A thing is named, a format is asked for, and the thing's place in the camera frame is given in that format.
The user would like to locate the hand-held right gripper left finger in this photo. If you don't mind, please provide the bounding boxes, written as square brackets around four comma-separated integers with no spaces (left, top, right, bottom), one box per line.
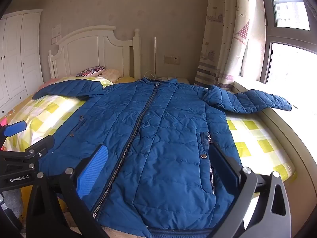
[26,145,109,238]

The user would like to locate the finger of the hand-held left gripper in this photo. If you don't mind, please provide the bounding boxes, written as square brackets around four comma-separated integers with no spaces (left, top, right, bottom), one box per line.
[15,135,55,169]
[0,121,27,152]

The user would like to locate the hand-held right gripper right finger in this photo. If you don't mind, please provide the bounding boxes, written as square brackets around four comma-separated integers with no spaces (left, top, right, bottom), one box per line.
[209,144,292,238]

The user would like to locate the blue puffer jacket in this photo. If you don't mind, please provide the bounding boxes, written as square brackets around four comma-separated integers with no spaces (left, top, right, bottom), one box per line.
[32,78,293,238]

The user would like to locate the pink blanket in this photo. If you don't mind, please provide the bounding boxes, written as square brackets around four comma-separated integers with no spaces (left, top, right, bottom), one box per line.
[40,78,61,90]

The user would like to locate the beige window ledge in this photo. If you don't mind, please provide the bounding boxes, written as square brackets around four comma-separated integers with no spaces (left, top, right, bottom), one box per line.
[233,81,317,204]

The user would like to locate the white wardrobe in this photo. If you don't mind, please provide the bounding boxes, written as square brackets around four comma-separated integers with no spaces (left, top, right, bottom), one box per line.
[0,9,44,114]

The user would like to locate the floral embroidered pillow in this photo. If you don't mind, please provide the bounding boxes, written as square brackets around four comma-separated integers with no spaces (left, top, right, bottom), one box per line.
[74,66,106,77]

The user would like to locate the white nightstand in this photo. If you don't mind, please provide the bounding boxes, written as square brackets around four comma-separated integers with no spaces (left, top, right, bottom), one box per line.
[146,76,191,85]

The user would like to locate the beige pink patterned pillow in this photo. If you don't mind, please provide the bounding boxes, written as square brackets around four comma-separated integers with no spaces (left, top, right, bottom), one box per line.
[101,69,123,83]

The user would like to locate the white wooden headboard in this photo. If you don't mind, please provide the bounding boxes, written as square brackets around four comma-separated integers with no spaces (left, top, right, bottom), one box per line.
[48,25,141,85]

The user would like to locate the sailboat printed curtain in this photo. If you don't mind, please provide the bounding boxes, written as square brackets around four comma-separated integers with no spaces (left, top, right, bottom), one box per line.
[194,0,269,91]

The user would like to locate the window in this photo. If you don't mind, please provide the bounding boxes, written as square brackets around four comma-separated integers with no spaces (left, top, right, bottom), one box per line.
[259,0,317,100]

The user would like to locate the white cable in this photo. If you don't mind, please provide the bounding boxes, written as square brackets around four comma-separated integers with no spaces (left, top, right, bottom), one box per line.
[142,71,164,80]

